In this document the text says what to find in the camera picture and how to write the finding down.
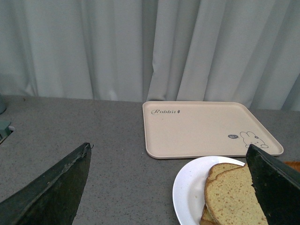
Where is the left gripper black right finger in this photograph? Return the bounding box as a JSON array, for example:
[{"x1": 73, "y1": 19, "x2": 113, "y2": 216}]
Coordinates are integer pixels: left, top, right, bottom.
[{"x1": 246, "y1": 144, "x2": 300, "y2": 225}]

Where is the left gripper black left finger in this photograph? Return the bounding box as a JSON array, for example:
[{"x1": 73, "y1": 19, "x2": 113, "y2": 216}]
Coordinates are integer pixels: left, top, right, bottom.
[{"x1": 0, "y1": 142, "x2": 91, "y2": 225}]

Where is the bread slice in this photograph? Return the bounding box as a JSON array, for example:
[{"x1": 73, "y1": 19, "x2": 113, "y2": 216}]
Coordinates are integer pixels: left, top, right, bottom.
[
  {"x1": 199, "y1": 163, "x2": 242, "y2": 225},
  {"x1": 204, "y1": 164, "x2": 268, "y2": 225}
]

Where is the white round plate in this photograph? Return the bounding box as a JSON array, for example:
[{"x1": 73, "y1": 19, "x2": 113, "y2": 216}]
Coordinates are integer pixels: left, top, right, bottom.
[{"x1": 172, "y1": 156, "x2": 244, "y2": 225}]

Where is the orange wooden tray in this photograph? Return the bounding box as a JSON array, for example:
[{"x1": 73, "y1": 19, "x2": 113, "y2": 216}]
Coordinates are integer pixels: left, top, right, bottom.
[{"x1": 285, "y1": 161, "x2": 300, "y2": 172}]

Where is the teal object at table edge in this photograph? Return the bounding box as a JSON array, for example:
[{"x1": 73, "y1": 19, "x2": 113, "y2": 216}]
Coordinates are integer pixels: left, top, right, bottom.
[{"x1": 0, "y1": 96, "x2": 15, "y2": 143}]

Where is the beige rabbit print tray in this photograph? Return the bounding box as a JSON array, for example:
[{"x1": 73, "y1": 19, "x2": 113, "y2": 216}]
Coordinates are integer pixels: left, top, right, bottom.
[{"x1": 142, "y1": 101, "x2": 284, "y2": 159}]

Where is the grey curtain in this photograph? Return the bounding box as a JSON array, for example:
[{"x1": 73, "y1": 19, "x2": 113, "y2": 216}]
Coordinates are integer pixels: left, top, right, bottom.
[{"x1": 0, "y1": 0, "x2": 300, "y2": 111}]

